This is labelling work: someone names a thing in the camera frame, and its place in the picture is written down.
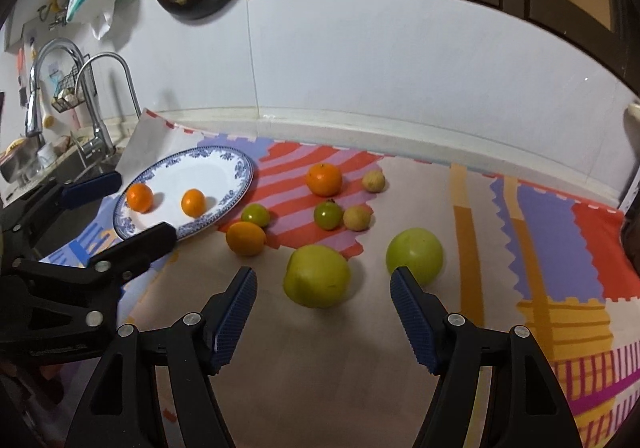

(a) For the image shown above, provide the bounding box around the large front orange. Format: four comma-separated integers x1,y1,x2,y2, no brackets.
126,183,154,213

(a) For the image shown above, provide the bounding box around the small orange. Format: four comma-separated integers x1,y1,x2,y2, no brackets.
180,188,206,219

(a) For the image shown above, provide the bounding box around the yellow-orange citrus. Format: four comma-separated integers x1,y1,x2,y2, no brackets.
226,222,266,257

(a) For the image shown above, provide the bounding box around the green apple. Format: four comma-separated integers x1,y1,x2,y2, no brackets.
282,245,352,309
385,227,445,287

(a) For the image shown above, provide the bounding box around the small green citrus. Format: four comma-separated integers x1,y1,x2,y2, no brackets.
314,199,343,231
241,203,271,228

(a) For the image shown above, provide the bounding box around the small yellow fruit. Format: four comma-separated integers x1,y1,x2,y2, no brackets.
343,205,372,231
361,170,386,194

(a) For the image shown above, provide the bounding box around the steel sink basin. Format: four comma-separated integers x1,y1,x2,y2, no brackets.
1,153,122,261

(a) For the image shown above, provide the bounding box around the chrome pull-down faucet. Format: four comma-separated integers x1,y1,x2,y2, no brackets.
25,38,115,160

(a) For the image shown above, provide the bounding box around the blue rimmed white plate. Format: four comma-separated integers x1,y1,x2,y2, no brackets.
113,145,255,240

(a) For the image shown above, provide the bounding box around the colourful patterned table mat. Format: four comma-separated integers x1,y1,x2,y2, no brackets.
118,112,639,447

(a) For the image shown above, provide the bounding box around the thin gooseneck faucet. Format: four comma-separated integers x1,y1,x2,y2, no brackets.
74,51,142,118

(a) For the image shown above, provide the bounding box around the wire sponge basket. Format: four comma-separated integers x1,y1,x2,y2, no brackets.
50,65,96,113

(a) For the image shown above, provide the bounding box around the wall hook rack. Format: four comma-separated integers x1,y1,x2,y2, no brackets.
38,0,70,28

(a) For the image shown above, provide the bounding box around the lower cream pan handle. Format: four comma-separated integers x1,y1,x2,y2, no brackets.
627,103,640,121

